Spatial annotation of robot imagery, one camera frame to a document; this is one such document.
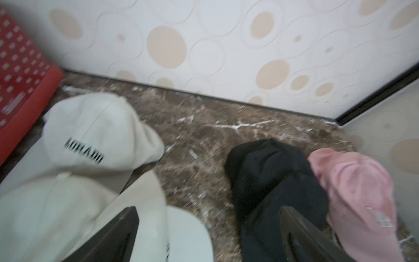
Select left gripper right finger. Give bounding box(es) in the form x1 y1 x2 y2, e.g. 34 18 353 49
279 206 353 262

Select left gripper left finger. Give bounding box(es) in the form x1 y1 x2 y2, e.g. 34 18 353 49
63 206 140 262

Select white Colorado cap front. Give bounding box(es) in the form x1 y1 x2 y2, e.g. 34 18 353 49
1 171 215 262

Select pink LA cap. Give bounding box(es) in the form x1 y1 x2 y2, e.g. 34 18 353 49
308 148 404 262

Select black cap with white label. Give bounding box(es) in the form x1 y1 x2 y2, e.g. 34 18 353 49
225 139 328 262

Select white cap back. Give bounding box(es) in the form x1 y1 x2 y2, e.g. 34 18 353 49
1 93 165 194

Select black frame post right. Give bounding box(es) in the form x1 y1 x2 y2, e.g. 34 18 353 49
336 63 419 126

